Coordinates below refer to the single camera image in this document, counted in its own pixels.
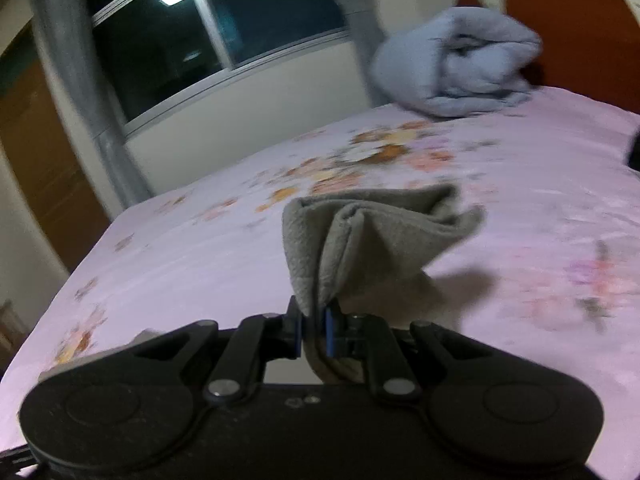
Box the sliding glass window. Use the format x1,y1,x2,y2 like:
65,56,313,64
80,0,351,138

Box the rolled light blue duvet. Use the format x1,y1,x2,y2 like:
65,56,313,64
372,6,545,119

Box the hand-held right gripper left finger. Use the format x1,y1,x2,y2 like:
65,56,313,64
134,296,304,402

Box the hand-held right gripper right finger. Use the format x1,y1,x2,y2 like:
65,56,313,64
322,300,482,402

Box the grey pants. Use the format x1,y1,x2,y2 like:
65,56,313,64
37,183,487,386

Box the red-brown arched headboard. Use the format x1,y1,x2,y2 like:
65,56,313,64
454,0,640,111

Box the brown wooden door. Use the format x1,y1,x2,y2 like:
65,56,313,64
0,30,112,273

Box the grey curtain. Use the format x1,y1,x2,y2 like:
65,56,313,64
22,0,153,203
305,0,388,108

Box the black cloth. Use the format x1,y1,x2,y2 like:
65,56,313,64
625,129,640,172

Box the bed with pink floral sheet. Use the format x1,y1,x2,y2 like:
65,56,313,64
0,85,640,480

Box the brown wooden furniture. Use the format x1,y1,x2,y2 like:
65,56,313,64
0,299,31,358

